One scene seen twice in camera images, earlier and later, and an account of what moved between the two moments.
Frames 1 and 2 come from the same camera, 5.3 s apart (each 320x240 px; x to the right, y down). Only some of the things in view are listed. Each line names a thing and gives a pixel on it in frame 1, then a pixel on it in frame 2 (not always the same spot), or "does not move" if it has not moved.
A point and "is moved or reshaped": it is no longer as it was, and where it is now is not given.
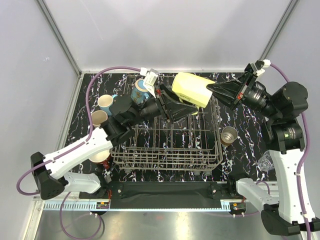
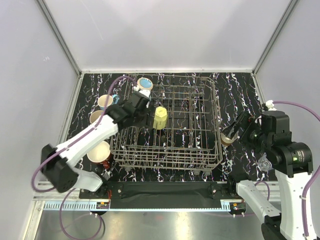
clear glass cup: [265, 162] does not move
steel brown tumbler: [229, 135] does not move
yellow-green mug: [191, 88] is moved or reshaped
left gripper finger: [176, 111] to [149, 121]
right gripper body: [252, 96] to [252, 135]
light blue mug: [104, 101] does not move
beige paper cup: [98, 117] does not move
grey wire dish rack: [188, 145] does not move
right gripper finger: [229, 89] to [231, 131]
